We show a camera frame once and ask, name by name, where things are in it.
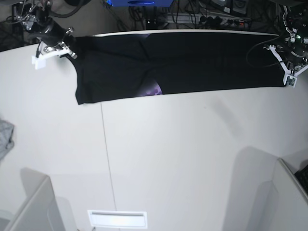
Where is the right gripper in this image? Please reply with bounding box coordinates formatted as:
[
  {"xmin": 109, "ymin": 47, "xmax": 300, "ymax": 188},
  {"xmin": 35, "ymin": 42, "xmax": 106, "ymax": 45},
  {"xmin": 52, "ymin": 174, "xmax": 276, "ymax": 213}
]
[{"xmin": 36, "ymin": 20, "xmax": 75, "ymax": 47}]

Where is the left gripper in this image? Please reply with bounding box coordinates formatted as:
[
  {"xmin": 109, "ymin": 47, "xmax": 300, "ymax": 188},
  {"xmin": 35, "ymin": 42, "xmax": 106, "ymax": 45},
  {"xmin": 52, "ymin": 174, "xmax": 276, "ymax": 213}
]
[{"xmin": 282, "ymin": 36, "xmax": 308, "ymax": 65}]

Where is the black T-shirt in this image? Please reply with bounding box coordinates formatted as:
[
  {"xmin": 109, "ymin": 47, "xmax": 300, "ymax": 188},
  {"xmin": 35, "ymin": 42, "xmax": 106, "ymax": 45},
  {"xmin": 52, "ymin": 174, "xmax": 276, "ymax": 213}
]
[{"xmin": 71, "ymin": 31, "xmax": 284, "ymax": 104}]

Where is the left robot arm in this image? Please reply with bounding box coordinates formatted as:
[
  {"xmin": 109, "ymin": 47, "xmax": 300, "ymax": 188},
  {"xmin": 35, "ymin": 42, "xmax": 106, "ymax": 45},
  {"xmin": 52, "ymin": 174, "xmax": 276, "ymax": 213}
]
[{"xmin": 274, "ymin": 0, "xmax": 308, "ymax": 66}]

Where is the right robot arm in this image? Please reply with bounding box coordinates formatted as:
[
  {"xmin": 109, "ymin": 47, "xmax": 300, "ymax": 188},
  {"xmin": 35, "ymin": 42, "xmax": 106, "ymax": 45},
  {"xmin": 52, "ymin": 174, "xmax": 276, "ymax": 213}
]
[{"xmin": 5, "ymin": 0, "xmax": 89, "ymax": 48}]

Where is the white power strip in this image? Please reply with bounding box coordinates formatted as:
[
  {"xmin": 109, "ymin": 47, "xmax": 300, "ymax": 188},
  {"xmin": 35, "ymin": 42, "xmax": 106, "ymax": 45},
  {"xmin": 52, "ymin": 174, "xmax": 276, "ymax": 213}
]
[{"xmin": 163, "ymin": 13, "xmax": 252, "ymax": 27}]

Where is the blue box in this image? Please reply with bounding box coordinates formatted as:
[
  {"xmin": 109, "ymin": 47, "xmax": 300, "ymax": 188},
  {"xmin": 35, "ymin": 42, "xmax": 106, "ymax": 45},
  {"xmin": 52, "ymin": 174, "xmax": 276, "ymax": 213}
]
[{"xmin": 110, "ymin": 0, "xmax": 173, "ymax": 7}]

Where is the grey cloth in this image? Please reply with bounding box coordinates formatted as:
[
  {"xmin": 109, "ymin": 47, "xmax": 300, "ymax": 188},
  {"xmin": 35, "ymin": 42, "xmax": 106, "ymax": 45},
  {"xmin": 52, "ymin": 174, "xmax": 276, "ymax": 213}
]
[{"xmin": 0, "ymin": 119, "xmax": 14, "ymax": 160}]

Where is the black keyboard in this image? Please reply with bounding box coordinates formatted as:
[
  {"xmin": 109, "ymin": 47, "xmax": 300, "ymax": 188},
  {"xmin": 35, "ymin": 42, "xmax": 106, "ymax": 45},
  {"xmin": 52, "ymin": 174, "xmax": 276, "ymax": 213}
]
[{"xmin": 295, "ymin": 166, "xmax": 308, "ymax": 192}]

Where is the white right partition panel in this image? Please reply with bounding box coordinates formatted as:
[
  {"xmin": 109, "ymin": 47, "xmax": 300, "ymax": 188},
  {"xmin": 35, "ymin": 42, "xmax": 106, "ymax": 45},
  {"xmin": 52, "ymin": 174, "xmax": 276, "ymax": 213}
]
[{"xmin": 247, "ymin": 159, "xmax": 308, "ymax": 231}]

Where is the white partition panel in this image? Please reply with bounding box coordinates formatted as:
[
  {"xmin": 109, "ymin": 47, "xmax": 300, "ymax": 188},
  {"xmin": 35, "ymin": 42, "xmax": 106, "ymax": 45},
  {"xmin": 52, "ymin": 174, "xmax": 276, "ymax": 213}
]
[
  {"xmin": 247, "ymin": 159, "xmax": 308, "ymax": 231},
  {"xmin": 0, "ymin": 168, "xmax": 65, "ymax": 231}
]

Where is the white left partition panel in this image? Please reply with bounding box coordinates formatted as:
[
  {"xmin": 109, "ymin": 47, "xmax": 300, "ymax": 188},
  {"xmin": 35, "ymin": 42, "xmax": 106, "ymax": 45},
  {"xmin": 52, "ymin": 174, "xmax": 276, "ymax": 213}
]
[{"xmin": 0, "ymin": 168, "xmax": 65, "ymax": 231}]

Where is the white cable slot plate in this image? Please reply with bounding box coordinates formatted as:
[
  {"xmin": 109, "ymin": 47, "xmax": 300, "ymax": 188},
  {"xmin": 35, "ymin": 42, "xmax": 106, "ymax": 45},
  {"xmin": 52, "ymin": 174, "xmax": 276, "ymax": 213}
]
[{"xmin": 88, "ymin": 210, "xmax": 148, "ymax": 229}]

